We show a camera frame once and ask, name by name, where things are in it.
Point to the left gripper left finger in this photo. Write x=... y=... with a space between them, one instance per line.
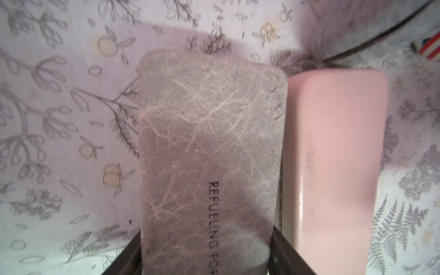
x=129 y=261

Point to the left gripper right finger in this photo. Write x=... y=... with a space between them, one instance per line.
x=284 y=260

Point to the pink case black glasses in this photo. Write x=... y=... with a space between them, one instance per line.
x=334 y=133

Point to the grey case with red glasses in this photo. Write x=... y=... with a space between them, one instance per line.
x=210 y=149

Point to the floral table mat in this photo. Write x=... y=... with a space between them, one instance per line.
x=69 y=128

